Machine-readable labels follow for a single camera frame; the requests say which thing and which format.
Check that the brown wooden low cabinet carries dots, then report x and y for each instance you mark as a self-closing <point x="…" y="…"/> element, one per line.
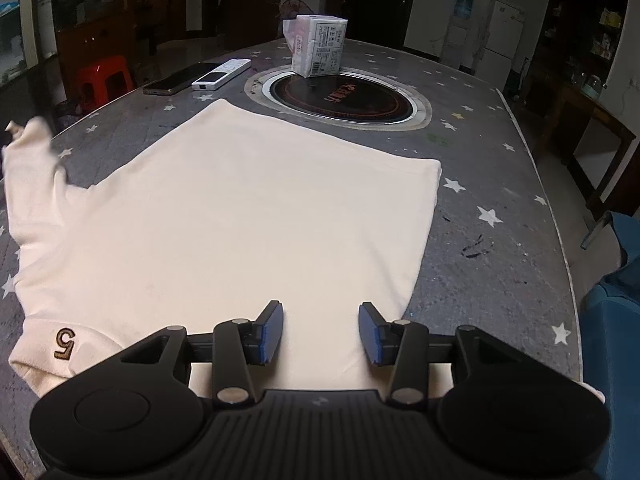
<point x="95" y="35"/>

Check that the round black induction cooker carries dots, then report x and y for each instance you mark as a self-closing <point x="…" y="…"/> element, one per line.
<point x="340" y="100"/>

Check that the dark wooden side table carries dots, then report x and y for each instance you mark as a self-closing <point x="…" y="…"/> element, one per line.
<point x="595" y="125"/>

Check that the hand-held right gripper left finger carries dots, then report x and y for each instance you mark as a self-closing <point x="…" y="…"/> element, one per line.
<point x="270" y="332"/>

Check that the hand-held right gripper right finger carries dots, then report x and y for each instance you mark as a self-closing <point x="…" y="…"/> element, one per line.
<point x="368" y="335"/>

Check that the red plastic stool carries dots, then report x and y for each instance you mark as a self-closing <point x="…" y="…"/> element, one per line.
<point x="105" y="72"/>

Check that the blue water bottle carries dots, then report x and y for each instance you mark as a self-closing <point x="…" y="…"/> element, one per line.
<point x="464" y="7"/>

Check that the grey metal chair frame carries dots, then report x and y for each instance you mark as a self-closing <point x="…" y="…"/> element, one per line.
<point x="595" y="232"/>

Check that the white water dispenser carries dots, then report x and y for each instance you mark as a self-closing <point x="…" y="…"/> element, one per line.
<point x="456" y="42"/>

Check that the pink electric fan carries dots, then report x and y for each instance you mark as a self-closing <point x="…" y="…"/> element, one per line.
<point x="292" y="10"/>

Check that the glass display shelf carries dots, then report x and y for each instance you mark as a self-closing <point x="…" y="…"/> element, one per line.
<point x="25" y="20"/>

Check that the white remote control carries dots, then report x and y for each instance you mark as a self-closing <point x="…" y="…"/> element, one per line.
<point x="220" y="74"/>

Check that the grey star-printed tablecloth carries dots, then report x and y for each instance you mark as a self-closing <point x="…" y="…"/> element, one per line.
<point x="500" y="185"/>

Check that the white refrigerator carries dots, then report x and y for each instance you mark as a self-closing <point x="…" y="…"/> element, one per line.
<point x="502" y="30"/>

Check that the dark wooden display cabinet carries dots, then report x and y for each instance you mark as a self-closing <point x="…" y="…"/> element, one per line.
<point x="575" y="35"/>

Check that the cream white t-shirt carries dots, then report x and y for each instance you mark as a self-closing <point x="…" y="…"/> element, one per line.
<point x="225" y="200"/>

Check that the white tissue pack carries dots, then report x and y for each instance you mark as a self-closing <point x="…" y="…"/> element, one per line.
<point x="320" y="45"/>

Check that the dark smartphone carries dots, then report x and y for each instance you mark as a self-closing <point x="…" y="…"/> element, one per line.
<point x="175" y="80"/>

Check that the dark wooden door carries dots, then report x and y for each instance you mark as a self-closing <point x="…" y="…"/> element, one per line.
<point x="380" y="0"/>

